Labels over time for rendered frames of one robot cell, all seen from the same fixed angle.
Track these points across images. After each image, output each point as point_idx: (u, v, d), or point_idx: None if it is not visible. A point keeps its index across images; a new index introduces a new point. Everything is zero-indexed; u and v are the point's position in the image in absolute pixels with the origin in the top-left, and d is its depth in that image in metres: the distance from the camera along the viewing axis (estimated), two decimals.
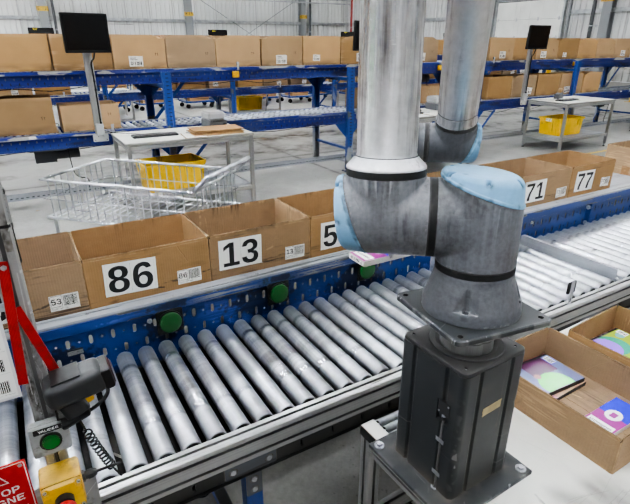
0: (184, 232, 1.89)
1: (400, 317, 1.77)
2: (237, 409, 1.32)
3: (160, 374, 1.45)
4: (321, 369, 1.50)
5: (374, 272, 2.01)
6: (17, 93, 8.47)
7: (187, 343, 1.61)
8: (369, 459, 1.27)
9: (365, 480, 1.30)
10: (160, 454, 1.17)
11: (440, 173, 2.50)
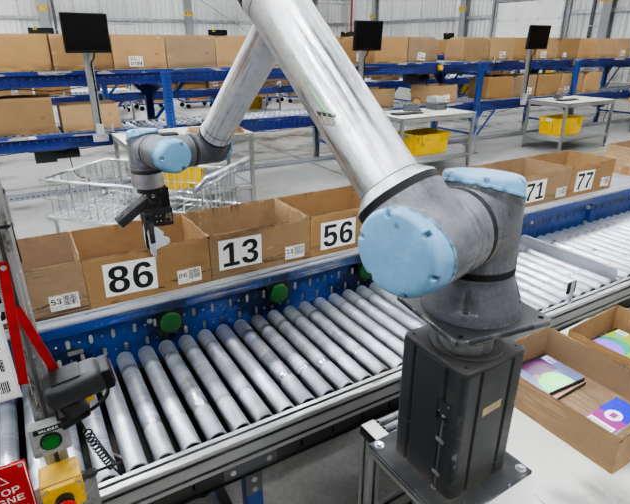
0: (184, 232, 1.89)
1: (400, 317, 1.77)
2: (237, 409, 1.32)
3: (160, 374, 1.45)
4: (321, 369, 1.50)
5: None
6: (17, 93, 8.47)
7: (187, 343, 1.61)
8: (369, 459, 1.27)
9: (365, 480, 1.30)
10: (160, 454, 1.17)
11: (440, 173, 2.50)
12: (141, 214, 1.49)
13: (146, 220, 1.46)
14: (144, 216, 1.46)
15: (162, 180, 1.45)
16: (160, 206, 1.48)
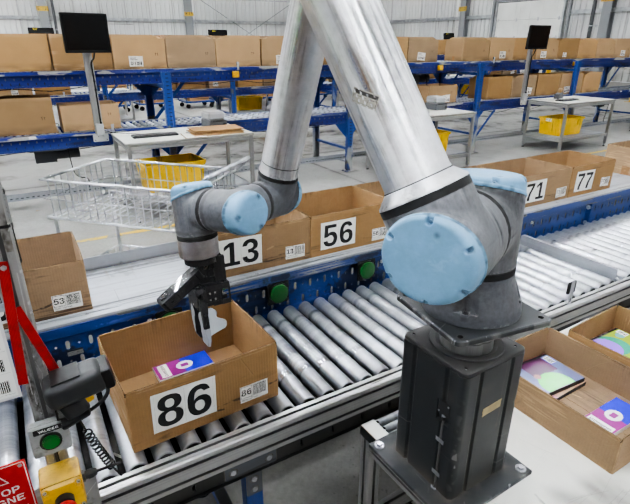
0: (234, 321, 1.54)
1: (400, 317, 1.77)
2: None
3: None
4: (321, 369, 1.50)
5: (374, 272, 2.01)
6: (17, 93, 8.47)
7: None
8: (369, 459, 1.27)
9: (365, 480, 1.30)
10: (161, 453, 1.18)
11: None
12: (190, 291, 1.16)
13: (198, 300, 1.12)
14: (195, 295, 1.12)
15: (217, 247, 1.12)
16: (214, 280, 1.15)
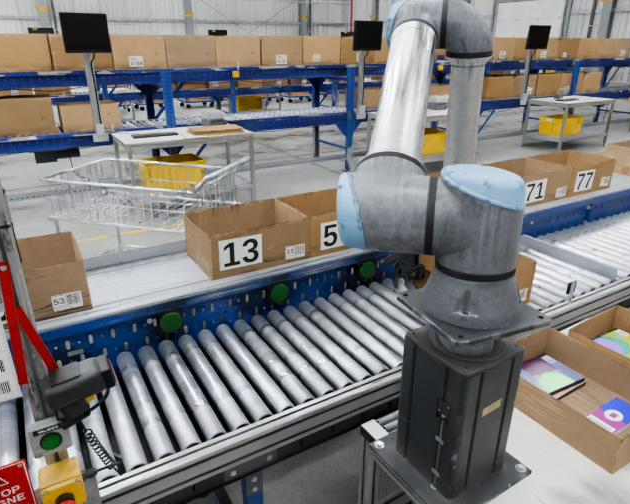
0: None
1: (398, 320, 1.77)
2: None
3: None
4: (334, 364, 1.52)
5: (374, 272, 2.01)
6: (17, 93, 8.47)
7: None
8: (369, 459, 1.27)
9: (365, 480, 1.30)
10: (159, 455, 1.17)
11: (440, 173, 2.50)
12: None
13: (394, 268, 1.75)
14: (395, 264, 1.75)
15: None
16: (408, 264, 1.71)
